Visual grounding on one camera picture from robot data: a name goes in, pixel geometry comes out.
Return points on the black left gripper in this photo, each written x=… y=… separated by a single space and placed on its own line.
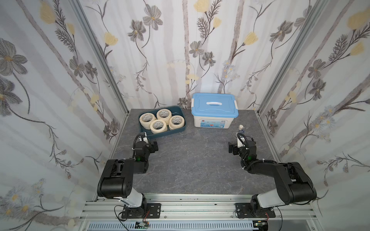
x=151 y=149

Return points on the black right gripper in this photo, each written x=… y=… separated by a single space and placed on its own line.
x=232 y=148

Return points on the masking tape roll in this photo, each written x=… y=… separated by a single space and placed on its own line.
x=158 y=126
x=146 y=120
x=176 y=122
x=165 y=115

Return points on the teal plastic tray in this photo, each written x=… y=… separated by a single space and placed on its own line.
x=176 y=110

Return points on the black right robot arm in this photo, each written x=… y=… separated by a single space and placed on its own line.
x=292 y=184

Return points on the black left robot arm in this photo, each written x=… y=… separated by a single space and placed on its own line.
x=117 y=178

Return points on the white box with blue lid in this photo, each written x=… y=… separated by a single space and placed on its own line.
x=214 y=110

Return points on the small circuit board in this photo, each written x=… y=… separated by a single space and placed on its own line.
x=142 y=225

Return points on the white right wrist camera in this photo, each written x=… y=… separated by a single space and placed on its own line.
x=240 y=139

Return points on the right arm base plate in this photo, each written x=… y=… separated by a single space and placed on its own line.
x=247 y=210

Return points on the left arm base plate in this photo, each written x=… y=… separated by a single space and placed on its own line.
x=151 y=210

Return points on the aluminium frame rail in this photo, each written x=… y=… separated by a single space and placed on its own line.
x=197 y=212

